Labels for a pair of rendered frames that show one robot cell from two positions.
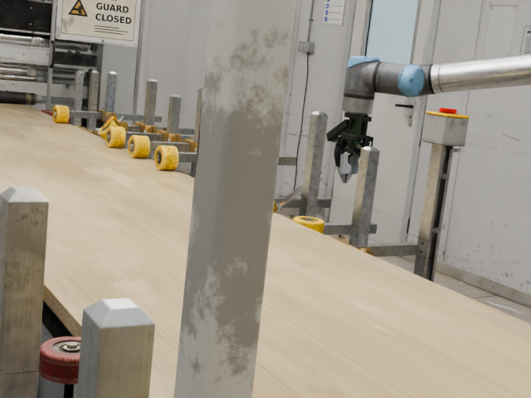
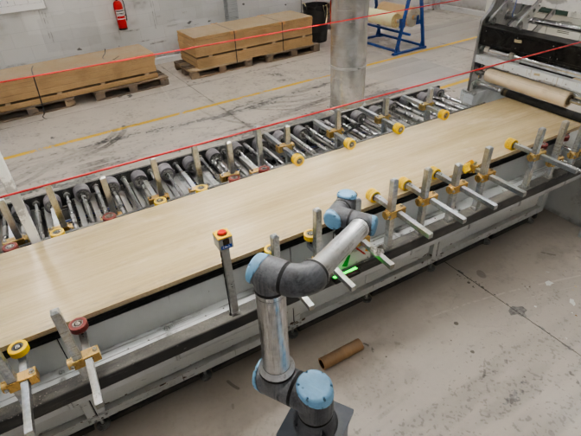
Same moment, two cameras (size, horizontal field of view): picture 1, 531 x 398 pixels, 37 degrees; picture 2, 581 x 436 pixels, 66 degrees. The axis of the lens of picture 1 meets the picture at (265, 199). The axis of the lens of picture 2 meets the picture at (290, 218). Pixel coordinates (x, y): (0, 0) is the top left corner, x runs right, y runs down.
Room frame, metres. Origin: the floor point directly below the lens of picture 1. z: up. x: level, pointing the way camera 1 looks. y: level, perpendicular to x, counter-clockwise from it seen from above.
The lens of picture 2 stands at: (2.21, -1.99, 2.44)
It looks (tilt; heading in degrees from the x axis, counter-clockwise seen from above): 35 degrees down; 93
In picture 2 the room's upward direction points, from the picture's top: 3 degrees counter-clockwise
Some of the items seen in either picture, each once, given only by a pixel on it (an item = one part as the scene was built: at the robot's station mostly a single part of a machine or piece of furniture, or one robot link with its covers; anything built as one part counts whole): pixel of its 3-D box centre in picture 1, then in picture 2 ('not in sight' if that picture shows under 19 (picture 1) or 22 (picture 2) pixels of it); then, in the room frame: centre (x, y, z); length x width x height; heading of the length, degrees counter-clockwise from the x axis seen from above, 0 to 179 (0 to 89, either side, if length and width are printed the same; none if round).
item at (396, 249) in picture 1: (366, 250); (290, 281); (2.10, -0.29, 0.82); 0.43 x 0.03 x 0.04; 121
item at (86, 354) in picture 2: not in sight; (84, 358); (1.20, -0.75, 0.82); 0.13 x 0.06 x 0.05; 31
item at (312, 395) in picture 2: not in sight; (313, 395); (2.21, -0.92, 0.79); 0.17 x 0.15 x 0.18; 152
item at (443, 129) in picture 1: (445, 129); (223, 240); (1.81, -0.39, 1.18); 0.07 x 0.07 x 0.08; 31
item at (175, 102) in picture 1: (170, 155); (452, 196); (3.11, 0.39, 0.88); 0.03 x 0.03 x 0.48; 31
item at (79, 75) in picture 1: (77, 116); (577, 145); (4.18, 1.03, 0.89); 0.03 x 0.03 x 0.48; 31
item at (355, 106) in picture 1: (358, 106); not in sight; (2.39, -0.24, 1.19); 0.10 x 0.09 x 0.05; 122
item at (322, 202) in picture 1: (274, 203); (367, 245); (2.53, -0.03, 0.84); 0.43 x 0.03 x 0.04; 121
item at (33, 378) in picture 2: not in sight; (20, 381); (0.98, -0.88, 0.84); 0.13 x 0.06 x 0.05; 31
